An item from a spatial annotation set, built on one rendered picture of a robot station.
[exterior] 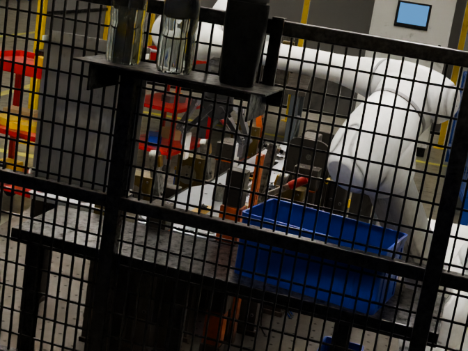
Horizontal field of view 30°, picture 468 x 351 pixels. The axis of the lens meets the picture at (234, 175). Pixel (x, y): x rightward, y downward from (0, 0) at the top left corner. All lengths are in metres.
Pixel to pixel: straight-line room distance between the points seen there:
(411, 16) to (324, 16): 1.26
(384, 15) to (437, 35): 0.57
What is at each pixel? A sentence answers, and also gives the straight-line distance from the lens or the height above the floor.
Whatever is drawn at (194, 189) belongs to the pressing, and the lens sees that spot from 2.49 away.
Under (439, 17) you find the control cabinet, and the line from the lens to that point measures 9.17.
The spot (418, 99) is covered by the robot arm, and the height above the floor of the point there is 1.43.
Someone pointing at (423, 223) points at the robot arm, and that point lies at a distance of 1.93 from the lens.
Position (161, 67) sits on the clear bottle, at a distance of 1.56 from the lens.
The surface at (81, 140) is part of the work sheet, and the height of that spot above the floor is 1.25.
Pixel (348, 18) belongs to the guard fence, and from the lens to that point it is 9.97.
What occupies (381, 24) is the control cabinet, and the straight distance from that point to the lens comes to 9.16.
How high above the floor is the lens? 1.63
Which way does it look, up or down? 13 degrees down
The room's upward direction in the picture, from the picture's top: 9 degrees clockwise
